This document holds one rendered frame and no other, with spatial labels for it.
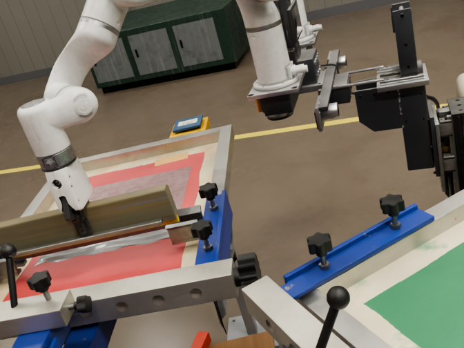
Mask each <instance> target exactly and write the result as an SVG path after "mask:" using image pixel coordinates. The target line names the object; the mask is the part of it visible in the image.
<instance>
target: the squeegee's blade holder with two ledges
mask: <svg viewBox="0 0 464 348"><path fill-rule="evenodd" d="M162 224H163V220H162V218H160V219H156V220H150V221H147V222H141V223H137V224H132V225H128V226H123V227H119V228H116V229H110V230H106V231H100V232H97V233H93V234H92V235H88V236H84V237H75V238H69V239H66V240H60V241H56V242H51V243H47V244H42V245H38V246H32V247H29V248H25V249H19V250H17V254H16V256H15V257H19V256H23V255H28V254H31V253H38V252H41V251H47V250H51V249H56V248H59V247H65V246H69V245H73V244H79V243H82V242H87V241H91V240H97V239H100V238H106V237H110V236H114V235H119V234H123V233H128V232H132V231H138V230H141V229H147V228H151V227H154V226H160V225H162Z"/></svg>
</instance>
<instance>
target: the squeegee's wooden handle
mask: <svg viewBox="0 0 464 348"><path fill-rule="evenodd" d="M82 211H83V213H84V217H85V219H86V218H87V219H88V221H89V223H90V226H91V228H92V230H93V233H97V232H100V231H106V230H110V229H116V228H119V227H123V226H128V225H132V224H137V223H141V222H147V221H150V220H156V219H160V218H162V220H163V222H165V221H168V220H174V219H175V218H176V217H177V208H176V205H175V203H174V200H173V196H172V195H171V191H170V189H169V187H168V185H167V184H163V185H159V186H154V187H150V188H145V189H142V190H138V191H133V192H130V193H125V194H121V195H116V196H112V197H107V198H103V199H100V200H94V201H91V202H87V203H86V205H85V207H84V208H83V209H82ZM75 237H79V234H78V232H77V230H76V228H75V225H74V224H73V223H72V222H71V221H66V220H65V216H64V214H63V213H61V212H60V210H59V209H55V210H52V211H46V212H43V213H38V214H34V215H29V216H25V217H21V218H17V219H13V220H8V221H5V222H0V246H1V247H2V246H3V245H5V244H13V245H15V247H16V248H17V250H19V249H25V248H29V247H35V246H38V245H42V244H47V243H51V242H56V241H60V240H66V239H69V238H75Z"/></svg>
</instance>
